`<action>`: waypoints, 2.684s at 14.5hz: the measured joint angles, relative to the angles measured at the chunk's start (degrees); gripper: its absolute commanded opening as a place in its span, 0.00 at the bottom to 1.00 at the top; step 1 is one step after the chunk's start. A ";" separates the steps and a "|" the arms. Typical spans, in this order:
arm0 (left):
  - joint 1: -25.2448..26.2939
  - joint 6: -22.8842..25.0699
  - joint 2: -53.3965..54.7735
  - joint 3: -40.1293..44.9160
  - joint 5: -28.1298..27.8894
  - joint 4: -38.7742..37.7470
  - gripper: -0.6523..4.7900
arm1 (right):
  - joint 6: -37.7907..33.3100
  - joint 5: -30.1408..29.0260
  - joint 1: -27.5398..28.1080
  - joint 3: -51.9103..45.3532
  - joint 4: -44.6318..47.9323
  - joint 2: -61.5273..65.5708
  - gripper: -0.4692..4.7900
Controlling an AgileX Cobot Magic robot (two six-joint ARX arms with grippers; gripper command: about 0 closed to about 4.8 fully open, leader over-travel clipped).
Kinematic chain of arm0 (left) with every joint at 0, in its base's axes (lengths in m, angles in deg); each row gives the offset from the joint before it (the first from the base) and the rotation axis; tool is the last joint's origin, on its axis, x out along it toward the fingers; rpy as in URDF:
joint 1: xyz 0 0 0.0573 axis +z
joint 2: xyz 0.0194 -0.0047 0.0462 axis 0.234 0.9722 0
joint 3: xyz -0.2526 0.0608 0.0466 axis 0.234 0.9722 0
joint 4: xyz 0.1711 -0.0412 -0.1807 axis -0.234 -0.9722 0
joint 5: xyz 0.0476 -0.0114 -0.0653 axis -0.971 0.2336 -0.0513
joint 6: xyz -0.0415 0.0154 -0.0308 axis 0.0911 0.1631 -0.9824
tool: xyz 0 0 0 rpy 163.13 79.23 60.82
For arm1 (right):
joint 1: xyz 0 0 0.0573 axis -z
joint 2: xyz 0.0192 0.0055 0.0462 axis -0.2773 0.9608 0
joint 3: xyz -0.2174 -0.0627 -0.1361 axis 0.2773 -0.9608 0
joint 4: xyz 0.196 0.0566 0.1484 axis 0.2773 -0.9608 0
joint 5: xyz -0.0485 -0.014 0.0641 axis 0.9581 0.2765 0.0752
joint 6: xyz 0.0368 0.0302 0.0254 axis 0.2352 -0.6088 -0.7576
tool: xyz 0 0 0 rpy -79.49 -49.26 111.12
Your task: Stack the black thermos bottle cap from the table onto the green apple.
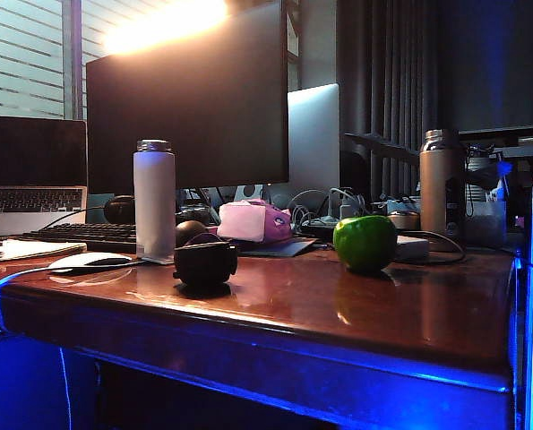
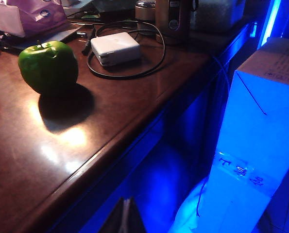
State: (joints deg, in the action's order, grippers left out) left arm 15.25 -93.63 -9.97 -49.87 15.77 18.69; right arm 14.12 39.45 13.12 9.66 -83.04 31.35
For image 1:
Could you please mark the green apple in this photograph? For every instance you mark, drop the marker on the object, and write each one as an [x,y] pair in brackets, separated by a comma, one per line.
[364,244]

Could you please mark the white thermos bottle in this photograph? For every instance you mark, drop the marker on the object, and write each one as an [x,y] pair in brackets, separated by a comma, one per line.
[154,201]

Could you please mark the grey metal thermos bottle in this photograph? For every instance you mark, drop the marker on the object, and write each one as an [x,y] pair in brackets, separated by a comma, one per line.
[438,188]

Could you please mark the pink plush tissue box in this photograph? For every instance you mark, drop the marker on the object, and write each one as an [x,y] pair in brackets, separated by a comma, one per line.
[243,219]

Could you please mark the dark flat pad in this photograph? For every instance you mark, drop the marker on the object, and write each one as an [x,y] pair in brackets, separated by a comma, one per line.
[288,247]

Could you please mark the white power strip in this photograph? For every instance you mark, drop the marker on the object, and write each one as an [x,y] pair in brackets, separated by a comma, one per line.
[322,221]

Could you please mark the dark round ball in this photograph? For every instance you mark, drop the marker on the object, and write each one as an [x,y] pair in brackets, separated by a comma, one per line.
[189,229]

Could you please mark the silver monitor back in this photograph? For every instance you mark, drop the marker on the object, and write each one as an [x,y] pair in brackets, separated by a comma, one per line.
[313,139]

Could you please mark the large black monitor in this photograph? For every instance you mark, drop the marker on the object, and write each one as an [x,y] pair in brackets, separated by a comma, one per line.
[187,116]

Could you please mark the round metal tin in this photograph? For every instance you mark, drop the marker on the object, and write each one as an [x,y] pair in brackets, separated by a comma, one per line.
[404,219]

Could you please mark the black round speaker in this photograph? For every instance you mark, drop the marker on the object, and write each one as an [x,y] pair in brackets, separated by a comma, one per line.
[119,208]

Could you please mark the white power adapter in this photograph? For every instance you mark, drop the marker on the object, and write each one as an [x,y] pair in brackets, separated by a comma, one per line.
[411,247]

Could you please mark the black keyboard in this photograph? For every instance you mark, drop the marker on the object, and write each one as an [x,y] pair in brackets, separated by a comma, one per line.
[87,234]

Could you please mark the white computer mouse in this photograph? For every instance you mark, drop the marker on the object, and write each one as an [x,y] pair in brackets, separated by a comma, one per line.
[89,261]

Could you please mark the clear plastic container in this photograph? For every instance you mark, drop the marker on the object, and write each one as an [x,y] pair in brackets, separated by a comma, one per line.
[485,221]

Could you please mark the white paper notebook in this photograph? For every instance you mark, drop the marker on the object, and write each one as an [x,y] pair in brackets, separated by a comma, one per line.
[28,248]

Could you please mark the open silver laptop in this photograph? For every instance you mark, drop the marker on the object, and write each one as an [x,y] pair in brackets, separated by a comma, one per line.
[28,179]

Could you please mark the black shelf board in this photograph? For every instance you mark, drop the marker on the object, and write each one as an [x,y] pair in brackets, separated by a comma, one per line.
[503,132]

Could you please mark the white window blinds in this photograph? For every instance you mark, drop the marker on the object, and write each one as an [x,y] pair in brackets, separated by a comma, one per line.
[19,54]

